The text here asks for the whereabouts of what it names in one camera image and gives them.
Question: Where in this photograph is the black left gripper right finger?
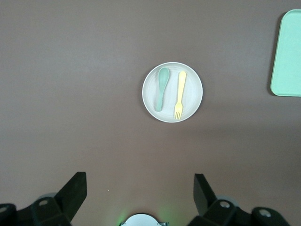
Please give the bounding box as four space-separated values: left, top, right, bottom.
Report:
188 173 290 226

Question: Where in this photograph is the green plastic spoon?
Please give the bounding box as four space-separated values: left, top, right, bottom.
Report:
154 67 170 112

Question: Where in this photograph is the brown table mat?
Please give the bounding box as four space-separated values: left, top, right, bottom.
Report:
0 0 301 226

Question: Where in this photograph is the light green rectangular tray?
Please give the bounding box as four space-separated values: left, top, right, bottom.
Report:
269 9 301 97

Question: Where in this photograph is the yellow plastic fork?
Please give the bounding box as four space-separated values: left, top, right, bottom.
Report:
174 71 187 120

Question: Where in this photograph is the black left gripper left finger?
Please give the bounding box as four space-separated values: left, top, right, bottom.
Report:
0 171 88 226

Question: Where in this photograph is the round beige plate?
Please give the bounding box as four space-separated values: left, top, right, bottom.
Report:
142 62 204 123

